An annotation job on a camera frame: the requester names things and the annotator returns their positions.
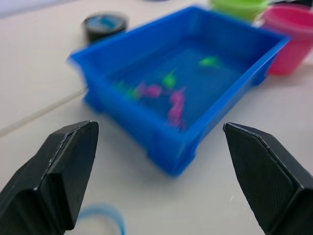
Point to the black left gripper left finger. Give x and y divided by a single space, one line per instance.
36 195

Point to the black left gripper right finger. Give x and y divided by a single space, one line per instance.
274 186

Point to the clear cup with blue rim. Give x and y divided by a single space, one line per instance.
119 215

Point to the magenta toy fish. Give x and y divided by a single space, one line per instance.
150 90
174 115
178 96

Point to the blue plastic tub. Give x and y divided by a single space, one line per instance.
156 137

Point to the pink plastic bucket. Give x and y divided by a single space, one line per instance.
288 56

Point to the green toy fish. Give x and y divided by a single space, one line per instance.
207 61
132 94
168 80

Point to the green plastic bucket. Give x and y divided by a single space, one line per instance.
234 9

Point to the black tape roll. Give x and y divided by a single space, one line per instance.
117 30

